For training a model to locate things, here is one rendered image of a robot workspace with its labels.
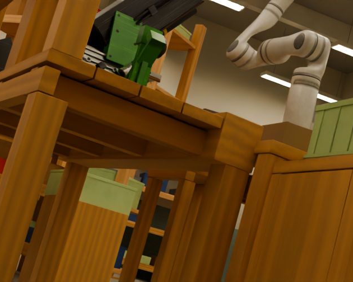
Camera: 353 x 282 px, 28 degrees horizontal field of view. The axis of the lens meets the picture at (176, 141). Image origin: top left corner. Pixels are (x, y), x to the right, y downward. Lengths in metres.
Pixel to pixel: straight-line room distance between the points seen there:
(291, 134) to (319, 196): 0.46
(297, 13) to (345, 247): 9.34
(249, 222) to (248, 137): 0.26
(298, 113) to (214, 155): 0.34
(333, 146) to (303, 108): 0.41
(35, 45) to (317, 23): 8.89
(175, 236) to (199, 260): 0.59
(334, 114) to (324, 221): 0.34
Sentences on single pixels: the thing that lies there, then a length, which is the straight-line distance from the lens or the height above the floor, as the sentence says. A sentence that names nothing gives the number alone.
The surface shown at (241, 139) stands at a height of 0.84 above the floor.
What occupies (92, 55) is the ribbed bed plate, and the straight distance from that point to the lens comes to 2.59.
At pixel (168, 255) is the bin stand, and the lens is 2.64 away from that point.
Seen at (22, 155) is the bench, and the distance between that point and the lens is 1.84.
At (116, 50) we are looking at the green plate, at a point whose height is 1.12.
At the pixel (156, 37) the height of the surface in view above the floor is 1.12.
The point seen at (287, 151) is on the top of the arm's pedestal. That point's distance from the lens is 2.08.
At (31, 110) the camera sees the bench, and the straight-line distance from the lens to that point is 1.85.
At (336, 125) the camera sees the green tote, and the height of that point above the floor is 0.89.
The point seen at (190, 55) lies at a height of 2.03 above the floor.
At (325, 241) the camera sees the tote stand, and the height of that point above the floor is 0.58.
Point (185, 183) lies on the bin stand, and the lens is 2.65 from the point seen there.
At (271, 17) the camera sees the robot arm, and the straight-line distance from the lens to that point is 2.73.
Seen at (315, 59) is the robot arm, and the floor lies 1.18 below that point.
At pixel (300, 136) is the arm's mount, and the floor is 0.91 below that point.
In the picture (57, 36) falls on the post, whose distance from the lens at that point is 1.90.
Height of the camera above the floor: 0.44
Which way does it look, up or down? 9 degrees up
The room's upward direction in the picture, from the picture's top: 16 degrees clockwise
